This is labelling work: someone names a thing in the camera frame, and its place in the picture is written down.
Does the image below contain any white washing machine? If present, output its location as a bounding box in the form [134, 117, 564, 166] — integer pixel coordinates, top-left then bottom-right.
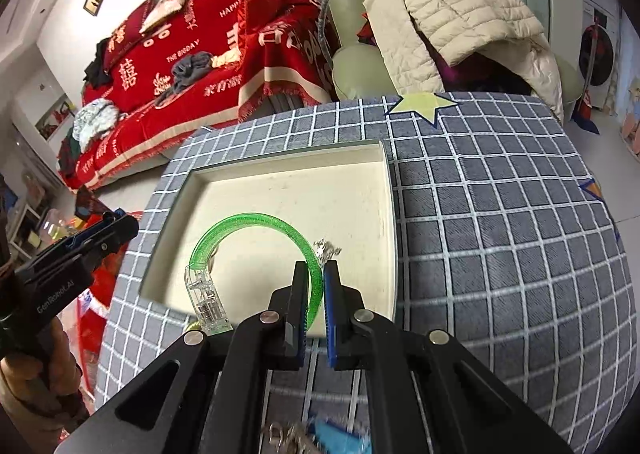
[577, 0, 622, 115]

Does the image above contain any red printed blanket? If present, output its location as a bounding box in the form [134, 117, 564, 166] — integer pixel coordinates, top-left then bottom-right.
[57, 0, 342, 192]

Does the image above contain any purple garment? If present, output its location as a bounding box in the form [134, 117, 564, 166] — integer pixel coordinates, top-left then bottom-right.
[435, 48, 507, 95]

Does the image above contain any blue cloth piece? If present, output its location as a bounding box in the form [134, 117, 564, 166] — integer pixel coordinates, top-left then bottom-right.
[310, 415, 374, 454]

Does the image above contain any pale blue white cloth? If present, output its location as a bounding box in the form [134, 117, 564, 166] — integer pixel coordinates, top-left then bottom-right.
[70, 98, 127, 153]

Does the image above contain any printed pillow with green edge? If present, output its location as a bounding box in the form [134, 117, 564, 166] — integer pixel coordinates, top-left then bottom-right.
[139, 0, 200, 34]

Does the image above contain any red patterned cushion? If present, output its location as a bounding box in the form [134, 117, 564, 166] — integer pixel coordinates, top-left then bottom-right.
[111, 0, 160, 48]

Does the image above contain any beige down jacket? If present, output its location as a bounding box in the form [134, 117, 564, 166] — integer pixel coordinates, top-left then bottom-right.
[362, 0, 565, 125]

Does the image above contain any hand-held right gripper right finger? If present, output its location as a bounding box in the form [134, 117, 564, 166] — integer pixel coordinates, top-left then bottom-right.
[324, 263, 576, 454]

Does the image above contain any unframed wall picture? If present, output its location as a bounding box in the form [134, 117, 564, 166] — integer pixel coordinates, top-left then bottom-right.
[34, 94, 77, 141]

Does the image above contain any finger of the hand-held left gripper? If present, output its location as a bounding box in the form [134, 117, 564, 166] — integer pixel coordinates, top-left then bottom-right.
[75, 216, 141, 265]
[37, 208, 129, 263]

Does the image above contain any grey garment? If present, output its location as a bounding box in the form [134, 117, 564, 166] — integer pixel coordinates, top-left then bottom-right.
[154, 51, 217, 108]

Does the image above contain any black garment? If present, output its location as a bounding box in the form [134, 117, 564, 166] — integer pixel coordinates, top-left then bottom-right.
[82, 38, 129, 88]

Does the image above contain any white shallow tray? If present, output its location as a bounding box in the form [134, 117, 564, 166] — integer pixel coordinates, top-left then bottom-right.
[139, 139, 399, 331]

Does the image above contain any grey checked tablecloth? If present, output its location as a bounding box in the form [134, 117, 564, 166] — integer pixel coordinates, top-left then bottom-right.
[92, 92, 633, 454]

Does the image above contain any green translucent bangle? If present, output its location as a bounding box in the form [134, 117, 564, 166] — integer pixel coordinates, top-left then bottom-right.
[185, 213, 326, 341]

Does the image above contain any small silver charm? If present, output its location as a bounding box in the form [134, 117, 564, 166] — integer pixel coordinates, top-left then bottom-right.
[312, 240, 344, 265]

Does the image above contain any silver metal jewellery piece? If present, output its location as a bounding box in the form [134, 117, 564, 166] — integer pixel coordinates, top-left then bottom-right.
[267, 421, 322, 454]

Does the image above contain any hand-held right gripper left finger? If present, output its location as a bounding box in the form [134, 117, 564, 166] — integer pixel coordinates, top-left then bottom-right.
[52, 261, 308, 454]

